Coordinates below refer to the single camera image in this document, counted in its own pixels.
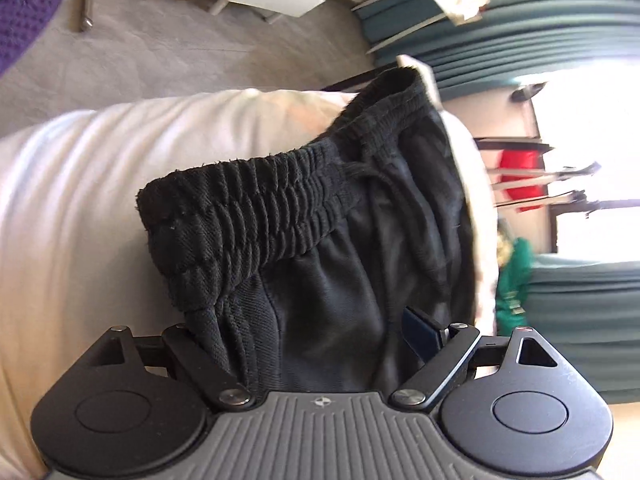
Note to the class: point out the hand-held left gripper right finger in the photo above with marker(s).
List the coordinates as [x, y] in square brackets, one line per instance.
[422, 335]

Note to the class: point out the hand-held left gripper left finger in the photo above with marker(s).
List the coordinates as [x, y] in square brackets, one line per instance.
[195, 360]

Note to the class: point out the green clothes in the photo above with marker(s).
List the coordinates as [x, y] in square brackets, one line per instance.
[515, 280]

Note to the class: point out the red garment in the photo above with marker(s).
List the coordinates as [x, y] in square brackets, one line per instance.
[522, 160]

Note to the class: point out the bed with pink sheet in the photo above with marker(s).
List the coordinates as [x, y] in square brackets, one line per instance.
[75, 210]

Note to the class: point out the black pants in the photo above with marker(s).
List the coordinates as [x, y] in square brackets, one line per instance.
[325, 260]

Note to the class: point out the black framed window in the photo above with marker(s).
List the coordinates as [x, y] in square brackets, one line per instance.
[600, 135]

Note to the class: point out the purple floor mat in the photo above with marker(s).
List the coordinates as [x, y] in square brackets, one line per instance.
[25, 25]

